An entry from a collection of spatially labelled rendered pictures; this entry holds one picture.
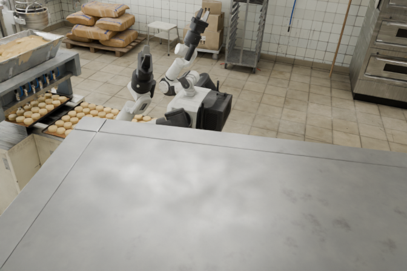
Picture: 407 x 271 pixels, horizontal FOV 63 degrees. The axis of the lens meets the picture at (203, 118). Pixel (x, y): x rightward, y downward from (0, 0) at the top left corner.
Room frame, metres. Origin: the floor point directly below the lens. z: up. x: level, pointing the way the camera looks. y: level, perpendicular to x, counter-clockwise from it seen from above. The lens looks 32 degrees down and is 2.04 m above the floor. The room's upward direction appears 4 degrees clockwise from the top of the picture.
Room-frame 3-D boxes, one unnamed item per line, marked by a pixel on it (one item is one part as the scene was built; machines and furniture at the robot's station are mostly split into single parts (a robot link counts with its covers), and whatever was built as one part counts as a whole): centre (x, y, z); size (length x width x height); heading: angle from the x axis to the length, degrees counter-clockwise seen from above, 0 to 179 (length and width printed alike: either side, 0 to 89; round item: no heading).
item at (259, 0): (5.03, -0.57, 1.05); 0.60 x 0.40 x 0.01; 167
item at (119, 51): (5.51, 1.81, 0.06); 1.20 x 0.80 x 0.11; 77
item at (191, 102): (1.51, 0.02, 1.10); 0.34 x 0.30 x 0.36; 164
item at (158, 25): (5.50, 0.76, 0.23); 0.45 x 0.45 x 0.46; 66
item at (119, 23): (5.43, 1.54, 0.47); 0.72 x 0.42 x 0.17; 170
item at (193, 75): (1.54, 0.08, 1.30); 0.10 x 0.07 x 0.09; 164
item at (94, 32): (5.31, 1.87, 0.32); 0.72 x 0.42 x 0.17; 79
